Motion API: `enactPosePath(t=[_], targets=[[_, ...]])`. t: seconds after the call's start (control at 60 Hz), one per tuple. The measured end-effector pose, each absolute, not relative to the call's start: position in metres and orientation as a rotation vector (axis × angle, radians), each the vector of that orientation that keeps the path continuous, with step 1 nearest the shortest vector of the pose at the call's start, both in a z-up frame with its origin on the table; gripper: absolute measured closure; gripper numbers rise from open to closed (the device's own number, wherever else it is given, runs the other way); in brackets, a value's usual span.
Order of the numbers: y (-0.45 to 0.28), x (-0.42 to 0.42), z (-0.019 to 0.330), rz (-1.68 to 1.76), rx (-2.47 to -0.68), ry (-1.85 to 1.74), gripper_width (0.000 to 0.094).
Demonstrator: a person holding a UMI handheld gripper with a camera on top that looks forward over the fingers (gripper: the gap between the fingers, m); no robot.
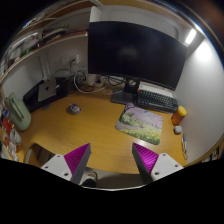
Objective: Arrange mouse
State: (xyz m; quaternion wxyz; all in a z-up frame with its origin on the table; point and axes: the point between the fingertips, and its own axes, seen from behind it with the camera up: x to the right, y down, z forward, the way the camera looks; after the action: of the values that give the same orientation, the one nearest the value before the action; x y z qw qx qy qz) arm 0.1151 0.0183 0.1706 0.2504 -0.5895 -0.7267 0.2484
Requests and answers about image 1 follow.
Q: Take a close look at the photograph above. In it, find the small grey white box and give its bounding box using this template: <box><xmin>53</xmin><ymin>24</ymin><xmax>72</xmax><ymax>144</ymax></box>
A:
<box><xmin>173</xmin><ymin>126</ymin><xmax>182</xmax><ymax>135</ymax></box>

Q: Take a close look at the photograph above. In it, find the white wall power socket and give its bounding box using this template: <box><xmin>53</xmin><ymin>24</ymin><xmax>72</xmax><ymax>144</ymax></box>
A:
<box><xmin>70</xmin><ymin>54</ymin><xmax>80</xmax><ymax>65</ymax></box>

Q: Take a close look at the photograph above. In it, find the black computer monitor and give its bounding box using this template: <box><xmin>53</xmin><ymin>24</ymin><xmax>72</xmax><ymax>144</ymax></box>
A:
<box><xmin>88</xmin><ymin>21</ymin><xmax>187</xmax><ymax>90</ymax></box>

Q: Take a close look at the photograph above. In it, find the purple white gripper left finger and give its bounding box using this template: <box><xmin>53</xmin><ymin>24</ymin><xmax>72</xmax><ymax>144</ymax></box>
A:
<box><xmin>42</xmin><ymin>144</ymin><xmax>91</xmax><ymax>185</ymax></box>

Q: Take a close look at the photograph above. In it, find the silver mini computer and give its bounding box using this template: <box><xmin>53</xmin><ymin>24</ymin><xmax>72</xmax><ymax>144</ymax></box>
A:
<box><xmin>38</xmin><ymin>79</ymin><xmax>56</xmax><ymax>102</ymax></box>

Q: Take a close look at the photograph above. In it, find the wooden wall shelf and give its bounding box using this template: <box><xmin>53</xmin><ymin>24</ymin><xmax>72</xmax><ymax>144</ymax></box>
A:
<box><xmin>0</xmin><ymin>0</ymin><xmax>101</xmax><ymax>82</ymax></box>

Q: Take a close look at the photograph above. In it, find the pen on desk edge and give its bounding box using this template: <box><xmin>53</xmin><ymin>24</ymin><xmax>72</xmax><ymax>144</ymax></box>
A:
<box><xmin>181</xmin><ymin>134</ymin><xmax>188</xmax><ymax>160</ymax></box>

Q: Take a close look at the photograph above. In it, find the black desk stand box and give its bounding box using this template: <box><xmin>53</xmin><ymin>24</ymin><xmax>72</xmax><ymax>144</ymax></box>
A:
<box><xmin>23</xmin><ymin>78</ymin><xmax>68</xmax><ymax>112</ymax></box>

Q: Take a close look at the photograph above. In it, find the floral landscape mouse pad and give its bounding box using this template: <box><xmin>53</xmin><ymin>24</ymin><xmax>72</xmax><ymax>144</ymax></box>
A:
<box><xmin>115</xmin><ymin>103</ymin><xmax>163</xmax><ymax>145</ymax></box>

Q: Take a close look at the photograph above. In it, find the black mechanical keyboard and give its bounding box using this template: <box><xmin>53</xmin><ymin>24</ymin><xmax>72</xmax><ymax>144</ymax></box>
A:
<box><xmin>135</xmin><ymin>90</ymin><xmax>178</xmax><ymax>113</ymax></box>

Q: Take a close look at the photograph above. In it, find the grey monitor stand base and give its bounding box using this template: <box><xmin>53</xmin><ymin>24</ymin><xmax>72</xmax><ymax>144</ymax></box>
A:
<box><xmin>111</xmin><ymin>92</ymin><xmax>135</xmax><ymax>104</ymax></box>

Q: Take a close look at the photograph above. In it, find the white cable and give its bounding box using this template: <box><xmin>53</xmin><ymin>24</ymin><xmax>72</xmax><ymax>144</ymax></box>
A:
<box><xmin>72</xmin><ymin>70</ymin><xmax>111</xmax><ymax>94</ymax></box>

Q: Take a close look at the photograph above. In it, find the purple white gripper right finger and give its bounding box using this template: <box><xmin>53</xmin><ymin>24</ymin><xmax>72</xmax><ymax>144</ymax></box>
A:
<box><xmin>132</xmin><ymin>143</ymin><xmax>182</xmax><ymax>184</ymax></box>

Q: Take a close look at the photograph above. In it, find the grey patterned computer mouse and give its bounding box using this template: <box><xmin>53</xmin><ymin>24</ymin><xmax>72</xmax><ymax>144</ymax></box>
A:
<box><xmin>66</xmin><ymin>104</ymin><xmax>82</xmax><ymax>115</ymax></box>

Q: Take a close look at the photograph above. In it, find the orange pill bottle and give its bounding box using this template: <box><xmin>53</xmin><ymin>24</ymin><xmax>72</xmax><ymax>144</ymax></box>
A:
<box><xmin>171</xmin><ymin>106</ymin><xmax>187</xmax><ymax>125</ymax></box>

